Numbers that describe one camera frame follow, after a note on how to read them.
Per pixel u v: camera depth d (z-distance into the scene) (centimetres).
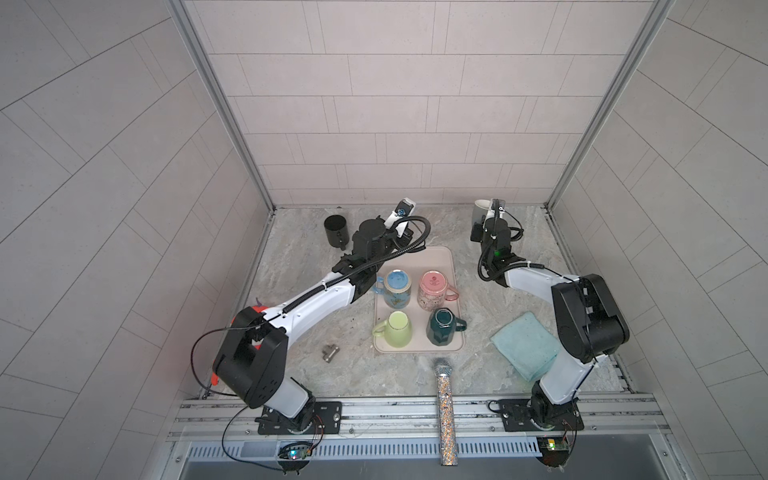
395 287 83
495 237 69
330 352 80
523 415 71
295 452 64
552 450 68
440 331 78
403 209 64
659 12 71
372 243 58
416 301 91
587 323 48
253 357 42
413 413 72
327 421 71
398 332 76
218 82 83
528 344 81
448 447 64
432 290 82
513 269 65
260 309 45
